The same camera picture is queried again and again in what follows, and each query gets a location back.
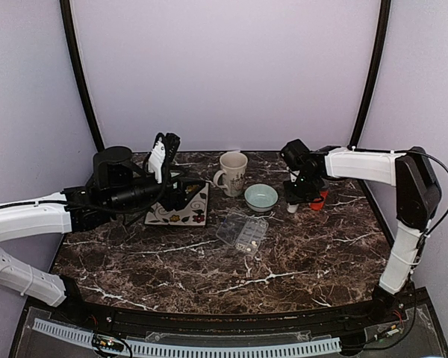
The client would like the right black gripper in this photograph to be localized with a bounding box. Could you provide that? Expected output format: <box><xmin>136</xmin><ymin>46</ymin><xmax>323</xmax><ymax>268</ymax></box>
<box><xmin>284</xmin><ymin>172</ymin><xmax>321</xmax><ymax>204</ymax></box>

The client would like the orange bottle grey cap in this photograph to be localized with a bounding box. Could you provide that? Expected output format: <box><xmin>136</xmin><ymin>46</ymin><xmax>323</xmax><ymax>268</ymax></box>
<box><xmin>309</xmin><ymin>189</ymin><xmax>329</xmax><ymax>211</ymax></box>

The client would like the small white pill bottle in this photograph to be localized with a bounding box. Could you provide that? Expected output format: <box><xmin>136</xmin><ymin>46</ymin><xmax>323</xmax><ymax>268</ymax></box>
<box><xmin>287</xmin><ymin>204</ymin><xmax>299</xmax><ymax>213</ymax></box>

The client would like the clear plastic pill organizer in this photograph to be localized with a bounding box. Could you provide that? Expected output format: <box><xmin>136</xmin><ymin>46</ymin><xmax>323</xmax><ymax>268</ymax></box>
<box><xmin>216</xmin><ymin>211</ymin><xmax>268</xmax><ymax>256</ymax></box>

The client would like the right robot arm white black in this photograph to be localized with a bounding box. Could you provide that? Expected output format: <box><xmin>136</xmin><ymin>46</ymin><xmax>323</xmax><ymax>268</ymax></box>
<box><xmin>279</xmin><ymin>139</ymin><xmax>441</xmax><ymax>295</ymax></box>

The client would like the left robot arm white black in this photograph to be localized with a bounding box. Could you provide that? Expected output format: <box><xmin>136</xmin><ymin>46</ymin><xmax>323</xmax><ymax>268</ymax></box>
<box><xmin>0</xmin><ymin>141</ymin><xmax>206</xmax><ymax>325</ymax></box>

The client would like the square floral ceramic tray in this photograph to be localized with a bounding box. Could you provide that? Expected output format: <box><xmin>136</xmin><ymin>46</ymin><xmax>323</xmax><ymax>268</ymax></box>
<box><xmin>144</xmin><ymin>183</ymin><xmax>209</xmax><ymax>227</ymax></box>

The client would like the cream ceramic mug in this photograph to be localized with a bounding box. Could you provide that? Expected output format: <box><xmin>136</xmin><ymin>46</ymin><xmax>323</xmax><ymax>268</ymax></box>
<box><xmin>213</xmin><ymin>151</ymin><xmax>248</xmax><ymax>198</ymax></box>

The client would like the celadon bowl on table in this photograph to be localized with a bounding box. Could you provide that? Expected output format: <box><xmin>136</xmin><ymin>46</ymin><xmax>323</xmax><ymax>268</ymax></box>
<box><xmin>244</xmin><ymin>183</ymin><xmax>279</xmax><ymax>213</ymax></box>

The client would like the small circuit board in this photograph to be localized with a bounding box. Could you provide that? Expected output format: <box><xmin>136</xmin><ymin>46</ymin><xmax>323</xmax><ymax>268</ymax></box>
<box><xmin>92</xmin><ymin>334</ymin><xmax>125</xmax><ymax>352</ymax></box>

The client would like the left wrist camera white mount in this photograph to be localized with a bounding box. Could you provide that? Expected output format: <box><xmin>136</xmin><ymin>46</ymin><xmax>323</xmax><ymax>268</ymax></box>
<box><xmin>143</xmin><ymin>133</ymin><xmax>181</xmax><ymax>184</ymax></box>

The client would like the black front table rail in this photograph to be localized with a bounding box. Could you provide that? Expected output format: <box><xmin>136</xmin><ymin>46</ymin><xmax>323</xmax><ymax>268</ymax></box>
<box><xmin>67</xmin><ymin>302</ymin><xmax>374</xmax><ymax>335</ymax></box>

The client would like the white slotted cable duct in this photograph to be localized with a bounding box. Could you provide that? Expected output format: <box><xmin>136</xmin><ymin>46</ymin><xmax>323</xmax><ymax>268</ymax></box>
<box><xmin>31</xmin><ymin>318</ymin><xmax>342</xmax><ymax>357</ymax></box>

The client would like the right black frame post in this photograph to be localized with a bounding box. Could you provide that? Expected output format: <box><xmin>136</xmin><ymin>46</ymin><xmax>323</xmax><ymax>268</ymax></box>
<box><xmin>349</xmin><ymin>0</ymin><xmax>391</xmax><ymax>146</ymax></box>

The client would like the black frame post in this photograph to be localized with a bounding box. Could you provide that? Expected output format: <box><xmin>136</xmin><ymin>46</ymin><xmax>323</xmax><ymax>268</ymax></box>
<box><xmin>59</xmin><ymin>0</ymin><xmax>105</xmax><ymax>151</ymax></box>
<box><xmin>349</xmin><ymin>0</ymin><xmax>391</xmax><ymax>146</ymax></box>

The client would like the left black frame post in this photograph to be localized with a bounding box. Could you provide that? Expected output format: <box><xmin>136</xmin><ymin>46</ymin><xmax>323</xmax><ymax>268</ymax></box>
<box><xmin>59</xmin><ymin>0</ymin><xmax>105</xmax><ymax>151</ymax></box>

